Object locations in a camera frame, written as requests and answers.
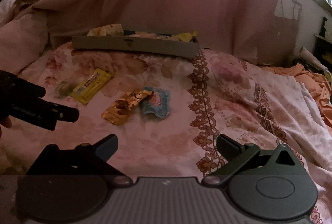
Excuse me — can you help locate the cream orange snack packet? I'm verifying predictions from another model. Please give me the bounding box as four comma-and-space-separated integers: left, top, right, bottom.
87, 24, 124, 37

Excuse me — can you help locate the blue pink snack packet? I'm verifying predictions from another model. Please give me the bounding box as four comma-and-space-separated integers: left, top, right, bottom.
141, 87, 171, 118

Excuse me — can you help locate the green small snack packet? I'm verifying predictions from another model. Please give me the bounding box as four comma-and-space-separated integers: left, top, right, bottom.
54, 81, 76, 98

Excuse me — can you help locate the pale pink pillow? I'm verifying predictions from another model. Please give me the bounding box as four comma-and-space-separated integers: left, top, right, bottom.
1, 0, 48, 74

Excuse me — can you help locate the yellow snack bar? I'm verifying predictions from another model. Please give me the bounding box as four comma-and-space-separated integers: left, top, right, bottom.
69, 68, 114, 105

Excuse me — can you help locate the gold brown snack packet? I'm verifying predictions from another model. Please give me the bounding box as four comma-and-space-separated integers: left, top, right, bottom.
101, 90, 153, 126

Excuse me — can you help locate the orange crumpled cloth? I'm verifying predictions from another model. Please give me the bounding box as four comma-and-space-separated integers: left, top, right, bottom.
262, 64, 331, 133

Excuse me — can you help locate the pink floral bedsheet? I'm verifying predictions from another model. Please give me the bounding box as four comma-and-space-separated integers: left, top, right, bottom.
1, 43, 331, 223

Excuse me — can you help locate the dark side table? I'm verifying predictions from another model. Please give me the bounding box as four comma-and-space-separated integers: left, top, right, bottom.
313, 16, 332, 69

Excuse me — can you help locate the grey snack tray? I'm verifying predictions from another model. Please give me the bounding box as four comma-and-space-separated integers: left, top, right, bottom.
72, 30, 199, 59

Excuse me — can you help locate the yellow snack packet in tray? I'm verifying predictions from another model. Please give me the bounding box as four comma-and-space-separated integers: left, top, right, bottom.
172, 31, 198, 43

